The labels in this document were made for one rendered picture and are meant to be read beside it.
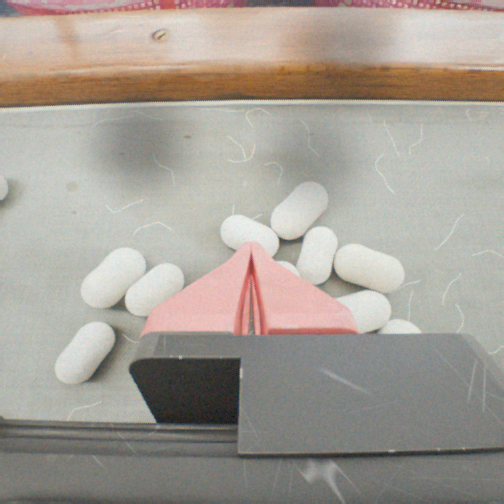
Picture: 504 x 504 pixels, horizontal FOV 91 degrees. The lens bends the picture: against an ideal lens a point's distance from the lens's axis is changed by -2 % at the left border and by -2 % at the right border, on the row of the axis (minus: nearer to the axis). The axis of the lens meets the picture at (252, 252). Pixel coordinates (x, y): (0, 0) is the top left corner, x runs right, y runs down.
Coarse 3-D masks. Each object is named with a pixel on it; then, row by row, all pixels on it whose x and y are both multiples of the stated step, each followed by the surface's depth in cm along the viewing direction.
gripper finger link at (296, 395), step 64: (192, 320) 5; (192, 384) 5; (256, 384) 4; (320, 384) 4; (384, 384) 4; (448, 384) 4; (256, 448) 3; (320, 448) 3; (384, 448) 3; (448, 448) 3
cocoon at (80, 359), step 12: (96, 324) 12; (84, 336) 12; (96, 336) 12; (108, 336) 12; (72, 348) 12; (84, 348) 12; (96, 348) 12; (108, 348) 12; (60, 360) 12; (72, 360) 12; (84, 360) 12; (96, 360) 12; (60, 372) 11; (72, 372) 12; (84, 372) 12
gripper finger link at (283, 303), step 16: (256, 256) 10; (256, 272) 8; (272, 272) 8; (288, 272) 8; (256, 288) 8; (272, 288) 7; (288, 288) 7; (304, 288) 7; (256, 304) 11; (272, 304) 6; (288, 304) 6; (304, 304) 6; (320, 304) 6; (336, 304) 6; (256, 320) 11; (272, 320) 5; (288, 320) 5; (304, 320) 5; (320, 320) 5; (336, 320) 5; (352, 320) 5
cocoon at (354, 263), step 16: (336, 256) 13; (352, 256) 13; (368, 256) 13; (384, 256) 13; (336, 272) 14; (352, 272) 13; (368, 272) 12; (384, 272) 12; (400, 272) 12; (368, 288) 13; (384, 288) 13
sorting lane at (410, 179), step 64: (0, 128) 17; (64, 128) 17; (128, 128) 17; (192, 128) 17; (256, 128) 17; (320, 128) 17; (384, 128) 17; (448, 128) 17; (64, 192) 16; (128, 192) 16; (192, 192) 16; (256, 192) 16; (384, 192) 16; (448, 192) 15; (0, 256) 15; (64, 256) 15; (192, 256) 15; (448, 256) 15; (0, 320) 14; (64, 320) 14; (128, 320) 14; (448, 320) 14; (0, 384) 13; (64, 384) 13; (128, 384) 13
